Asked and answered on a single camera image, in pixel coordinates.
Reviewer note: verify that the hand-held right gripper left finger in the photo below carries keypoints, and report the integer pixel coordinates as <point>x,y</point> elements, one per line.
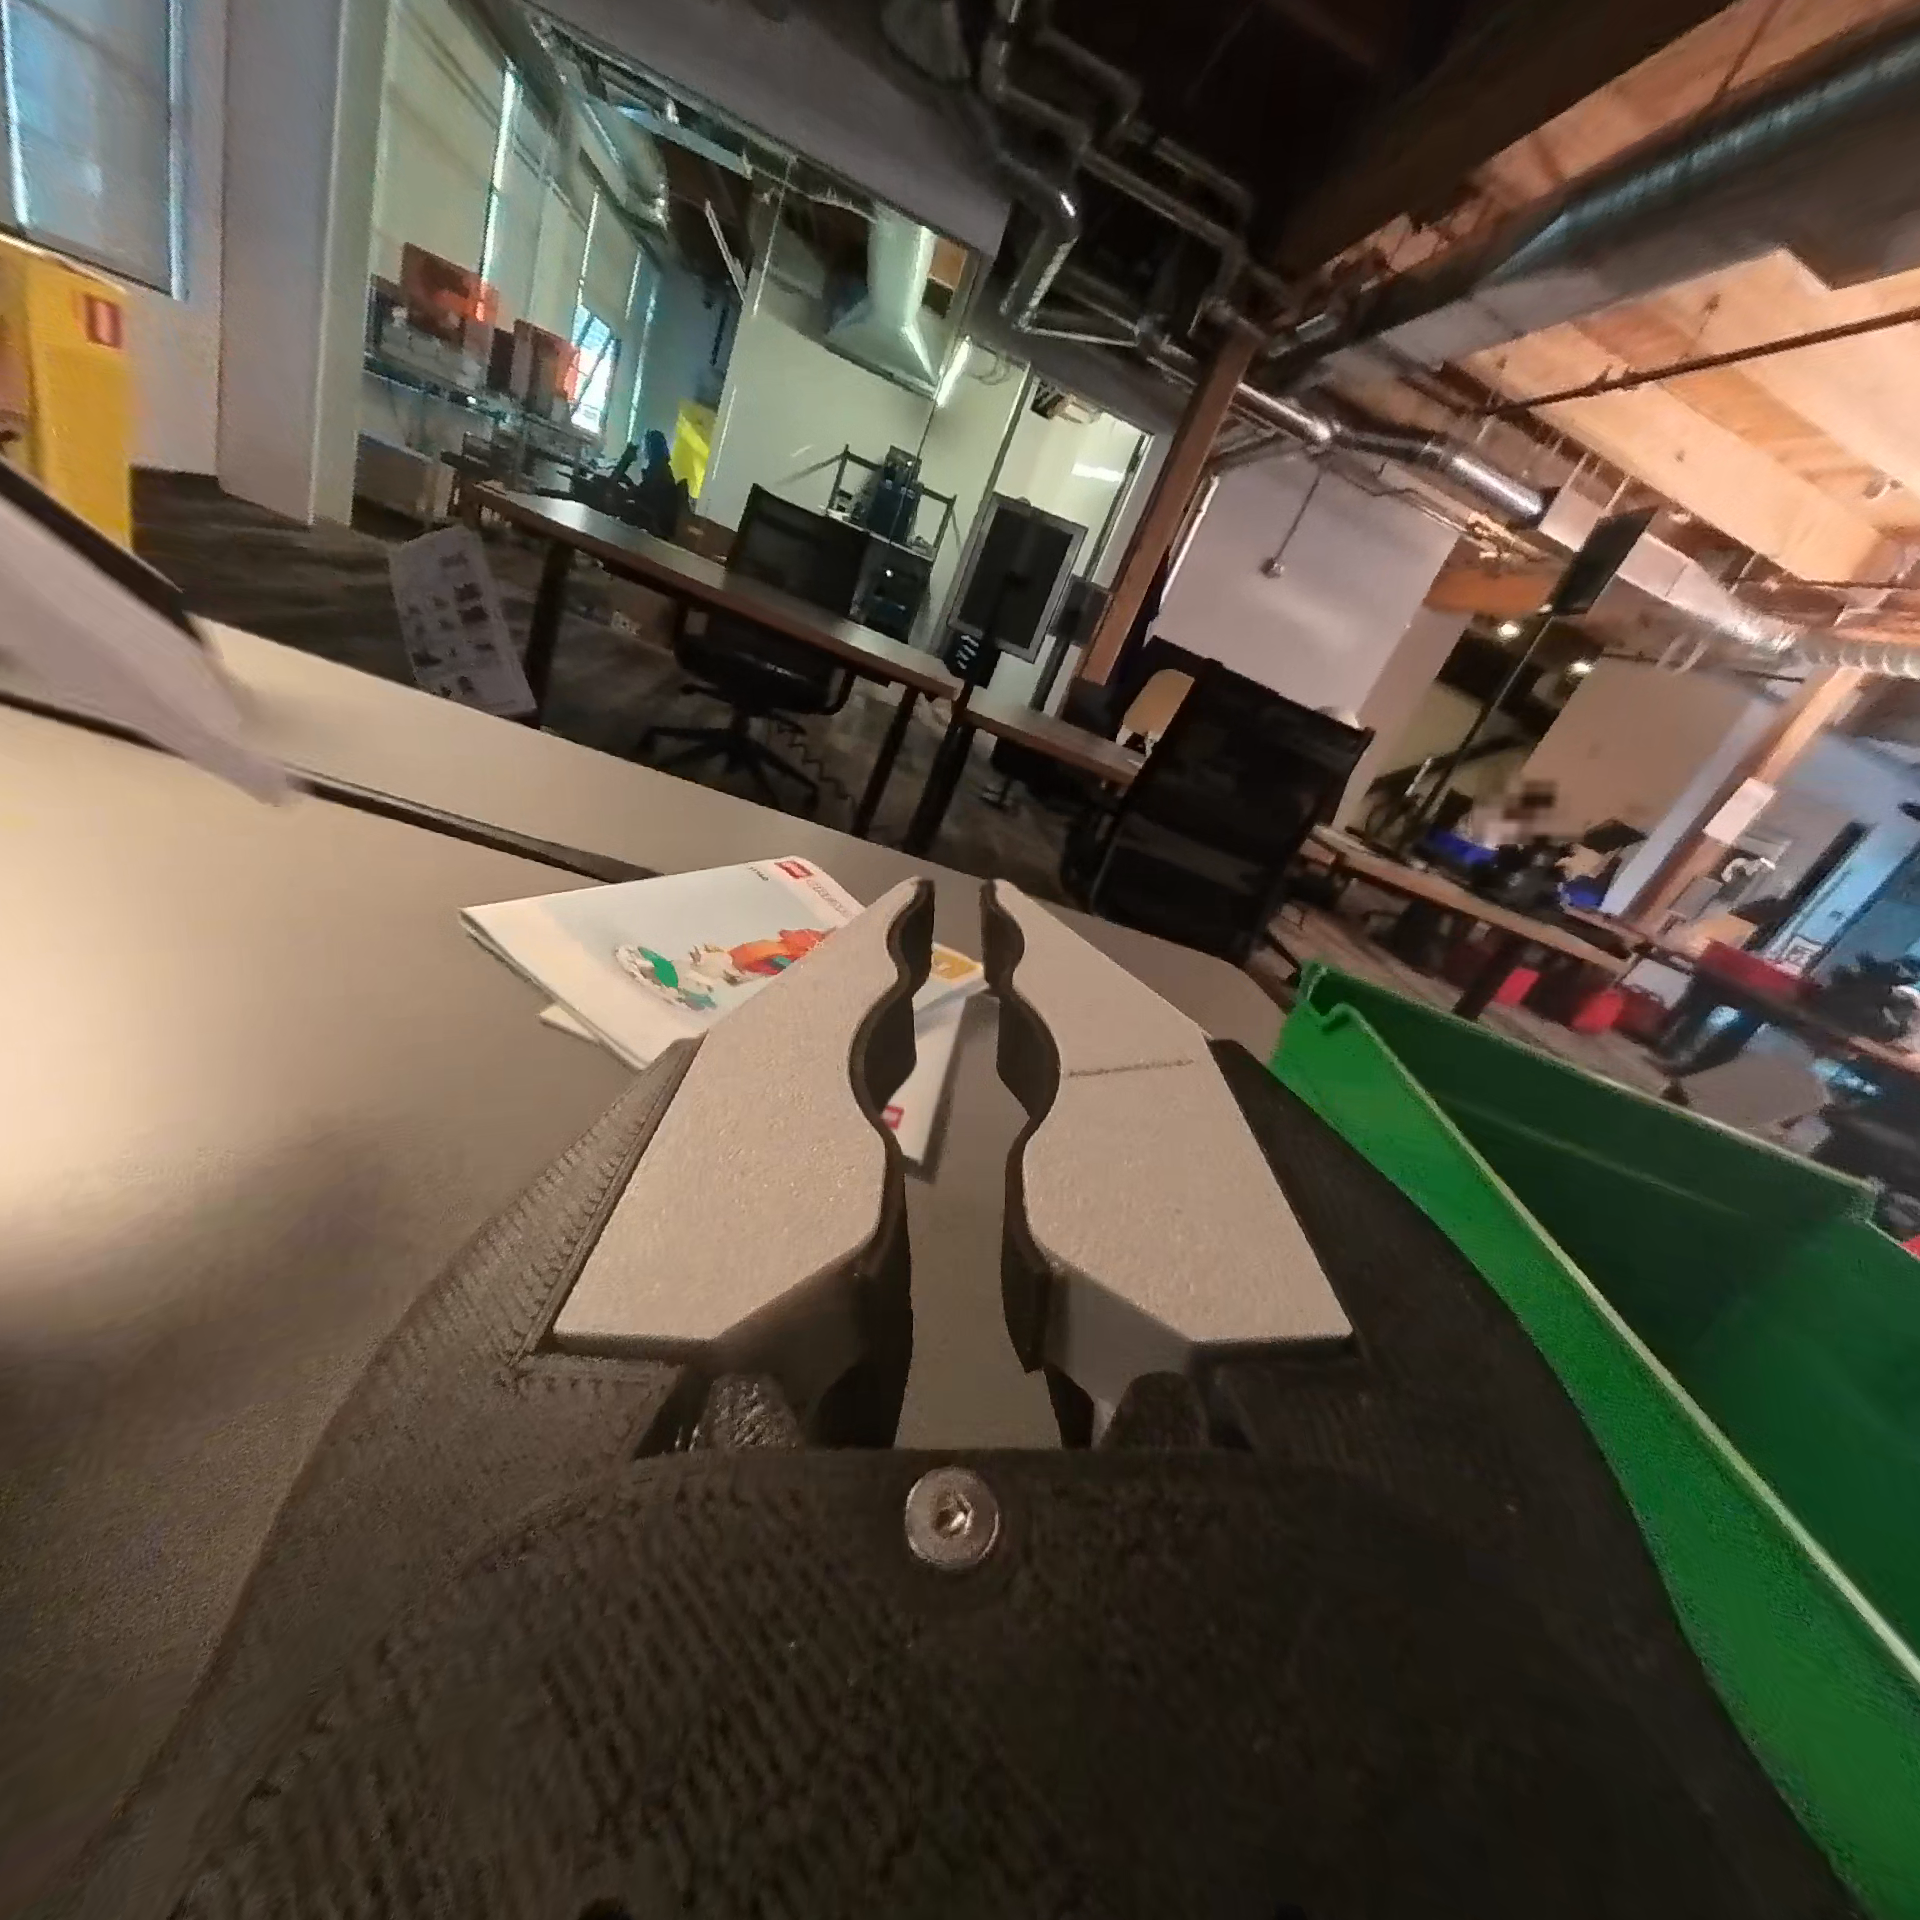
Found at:
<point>751,1185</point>

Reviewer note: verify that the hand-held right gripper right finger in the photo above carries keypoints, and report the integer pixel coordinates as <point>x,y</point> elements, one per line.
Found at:
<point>1170,1185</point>

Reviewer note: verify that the lego instruction booklet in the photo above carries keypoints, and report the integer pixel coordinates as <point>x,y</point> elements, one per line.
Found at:
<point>615,1037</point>
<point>629,937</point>

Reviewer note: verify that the black mesh office chair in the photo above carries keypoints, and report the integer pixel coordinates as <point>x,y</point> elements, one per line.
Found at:
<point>1223,811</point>

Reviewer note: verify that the red storage bin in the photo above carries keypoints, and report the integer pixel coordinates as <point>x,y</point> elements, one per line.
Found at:
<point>1616,1009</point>
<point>1518,992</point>

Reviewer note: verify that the far wooden desk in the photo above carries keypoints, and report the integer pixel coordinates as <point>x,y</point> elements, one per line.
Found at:
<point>1471,901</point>

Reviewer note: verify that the wooden back chair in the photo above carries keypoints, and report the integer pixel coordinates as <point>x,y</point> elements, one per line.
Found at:
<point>1154,704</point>

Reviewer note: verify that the green plastic bin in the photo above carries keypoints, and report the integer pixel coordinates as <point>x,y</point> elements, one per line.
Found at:
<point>1724,1349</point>

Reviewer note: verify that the black swivel office chair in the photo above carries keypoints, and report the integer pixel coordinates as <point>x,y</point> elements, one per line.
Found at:
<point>781,600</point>

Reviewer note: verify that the long dark wooden desk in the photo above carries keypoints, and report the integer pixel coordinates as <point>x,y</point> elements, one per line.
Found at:
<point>704,580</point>

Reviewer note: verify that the black standing display screen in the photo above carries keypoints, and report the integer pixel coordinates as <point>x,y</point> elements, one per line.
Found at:
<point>1020,580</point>

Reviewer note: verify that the printed white paper sheet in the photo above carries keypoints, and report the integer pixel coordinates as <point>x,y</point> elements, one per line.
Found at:
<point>463,623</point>

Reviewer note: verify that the metal shelf cart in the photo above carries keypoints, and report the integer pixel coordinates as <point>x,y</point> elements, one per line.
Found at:
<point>902,533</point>

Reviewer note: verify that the blurred white paper sheet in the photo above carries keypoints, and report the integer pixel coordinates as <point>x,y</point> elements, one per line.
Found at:
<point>105,646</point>

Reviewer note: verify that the metal ventilation hood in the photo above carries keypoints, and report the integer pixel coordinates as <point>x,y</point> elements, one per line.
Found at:
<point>886,316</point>

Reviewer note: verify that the wooden support post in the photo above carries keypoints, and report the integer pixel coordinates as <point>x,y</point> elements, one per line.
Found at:
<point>1177,495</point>

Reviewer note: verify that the silver ceiling duct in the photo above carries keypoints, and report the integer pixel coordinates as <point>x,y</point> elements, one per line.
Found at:
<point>1501,480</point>

